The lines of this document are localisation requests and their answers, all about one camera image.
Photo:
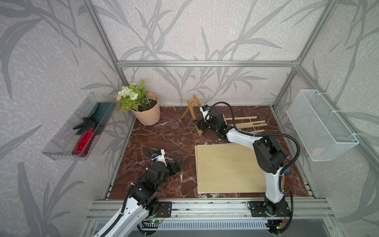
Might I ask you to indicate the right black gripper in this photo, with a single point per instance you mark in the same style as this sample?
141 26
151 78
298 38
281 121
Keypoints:
200 124

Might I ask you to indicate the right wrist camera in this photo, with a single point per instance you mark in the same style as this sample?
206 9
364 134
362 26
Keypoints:
205 112

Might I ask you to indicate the wooden easel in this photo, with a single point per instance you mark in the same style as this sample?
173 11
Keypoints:
252 123
191 105

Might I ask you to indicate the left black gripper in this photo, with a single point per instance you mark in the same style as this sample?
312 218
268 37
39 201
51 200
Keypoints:
178 169

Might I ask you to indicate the potted flower plant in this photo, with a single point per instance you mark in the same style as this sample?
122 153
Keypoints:
143 104

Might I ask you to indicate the aluminium front rail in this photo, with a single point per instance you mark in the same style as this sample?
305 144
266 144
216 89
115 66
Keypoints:
309 217

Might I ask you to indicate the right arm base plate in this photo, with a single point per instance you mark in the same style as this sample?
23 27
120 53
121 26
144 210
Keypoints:
257 209

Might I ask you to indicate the wooden board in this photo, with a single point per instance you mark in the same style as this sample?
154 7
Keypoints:
228 168
195 160

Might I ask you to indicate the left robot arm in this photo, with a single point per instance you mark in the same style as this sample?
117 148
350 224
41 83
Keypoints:
141 199

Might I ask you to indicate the pink item in basket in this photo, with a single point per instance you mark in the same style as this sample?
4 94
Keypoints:
317 152

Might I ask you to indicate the green trowel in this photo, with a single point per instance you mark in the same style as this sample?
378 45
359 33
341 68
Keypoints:
101 113

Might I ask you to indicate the aluminium cage frame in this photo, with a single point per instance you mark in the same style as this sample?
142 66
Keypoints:
296 65

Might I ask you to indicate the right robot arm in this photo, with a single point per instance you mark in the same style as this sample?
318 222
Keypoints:
269 154

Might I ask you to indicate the clear plastic wall bin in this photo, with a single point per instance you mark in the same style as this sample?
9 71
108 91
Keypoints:
78 136

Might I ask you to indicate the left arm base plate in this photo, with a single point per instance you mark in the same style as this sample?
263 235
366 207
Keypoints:
161 209

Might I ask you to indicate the blue hand rake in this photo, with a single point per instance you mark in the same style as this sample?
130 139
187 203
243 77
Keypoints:
283 177

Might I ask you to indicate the red spray bottle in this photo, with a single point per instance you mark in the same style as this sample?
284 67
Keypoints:
85 141

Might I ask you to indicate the white wire basket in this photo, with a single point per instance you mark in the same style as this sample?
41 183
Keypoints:
319 126

